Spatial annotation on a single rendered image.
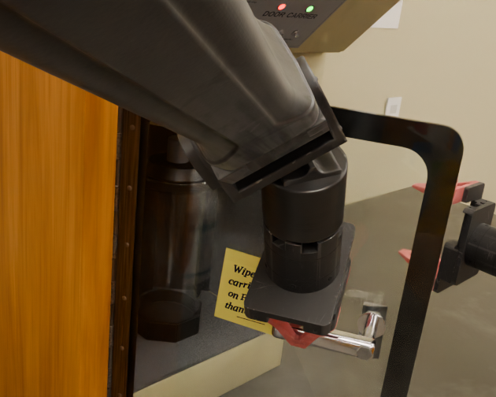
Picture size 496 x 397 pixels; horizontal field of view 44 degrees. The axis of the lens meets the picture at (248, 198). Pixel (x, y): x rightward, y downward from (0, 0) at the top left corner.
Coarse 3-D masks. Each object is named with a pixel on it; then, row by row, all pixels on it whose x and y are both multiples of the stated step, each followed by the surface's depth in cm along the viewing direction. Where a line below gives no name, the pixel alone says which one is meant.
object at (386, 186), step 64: (384, 128) 51; (448, 128) 50; (192, 192) 58; (256, 192) 57; (384, 192) 53; (448, 192) 51; (192, 256) 60; (256, 256) 58; (384, 256) 55; (192, 320) 63; (384, 320) 56; (128, 384) 68; (192, 384) 65; (256, 384) 63; (320, 384) 60; (384, 384) 58
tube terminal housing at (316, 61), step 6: (294, 54) 75; (300, 54) 76; (306, 54) 76; (312, 54) 77; (318, 54) 78; (324, 54) 79; (306, 60) 77; (312, 60) 77; (318, 60) 78; (324, 60) 79; (312, 66) 78; (318, 66) 79; (318, 72) 79; (318, 78) 79
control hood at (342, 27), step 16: (352, 0) 65; (368, 0) 67; (384, 0) 69; (336, 16) 67; (352, 16) 69; (368, 16) 71; (320, 32) 69; (336, 32) 71; (352, 32) 73; (304, 48) 71; (320, 48) 73; (336, 48) 75
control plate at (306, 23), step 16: (256, 0) 56; (272, 0) 58; (288, 0) 59; (304, 0) 60; (320, 0) 62; (336, 0) 63; (256, 16) 59; (272, 16) 61; (288, 16) 62; (304, 16) 63; (320, 16) 65; (288, 32) 65; (304, 32) 67
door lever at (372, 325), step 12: (372, 312) 56; (360, 324) 57; (372, 324) 56; (384, 324) 56; (276, 336) 54; (324, 336) 53; (336, 336) 53; (348, 336) 53; (360, 336) 53; (372, 336) 54; (324, 348) 53; (336, 348) 53; (348, 348) 53; (360, 348) 52; (372, 348) 52
